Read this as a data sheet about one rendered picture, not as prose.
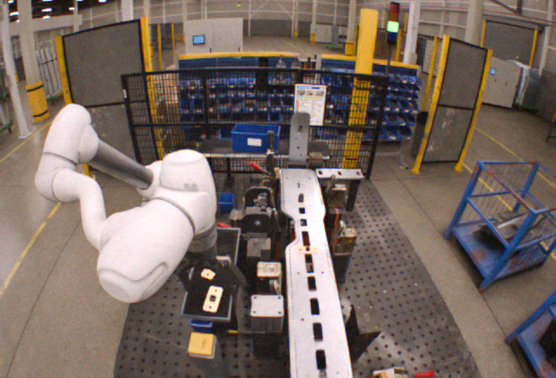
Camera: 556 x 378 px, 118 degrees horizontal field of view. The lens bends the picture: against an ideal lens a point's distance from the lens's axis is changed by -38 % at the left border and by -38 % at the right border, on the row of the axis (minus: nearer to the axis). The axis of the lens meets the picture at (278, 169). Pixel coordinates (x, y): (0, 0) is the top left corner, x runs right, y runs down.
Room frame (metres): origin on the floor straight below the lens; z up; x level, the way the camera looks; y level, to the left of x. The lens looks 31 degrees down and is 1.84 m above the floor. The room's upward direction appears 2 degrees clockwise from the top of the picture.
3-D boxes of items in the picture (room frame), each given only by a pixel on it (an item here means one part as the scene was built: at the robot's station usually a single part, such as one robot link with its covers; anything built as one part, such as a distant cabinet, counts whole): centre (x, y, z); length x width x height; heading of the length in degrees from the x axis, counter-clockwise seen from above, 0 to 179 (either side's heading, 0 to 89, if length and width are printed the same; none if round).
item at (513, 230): (1.47, -2.45, 0.47); 1.20 x 0.80 x 0.95; 96
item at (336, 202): (1.18, -0.33, 0.87); 0.12 x 0.09 x 0.35; 92
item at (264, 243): (0.73, 0.06, 0.89); 0.13 x 0.11 x 0.38; 92
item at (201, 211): (0.39, 0.17, 1.55); 0.13 x 0.11 x 0.16; 168
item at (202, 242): (0.41, 0.17, 1.44); 0.09 x 0.09 x 0.06
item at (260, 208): (0.86, 0.07, 0.94); 0.18 x 0.13 x 0.49; 2
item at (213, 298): (0.41, 0.17, 1.17); 0.08 x 0.04 x 0.01; 174
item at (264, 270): (0.60, 0.01, 0.89); 0.13 x 0.11 x 0.38; 92
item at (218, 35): (7.77, 1.94, 1.22); 1.60 x 0.54 x 2.45; 97
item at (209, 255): (0.41, 0.17, 1.36); 0.08 x 0.07 x 0.09; 84
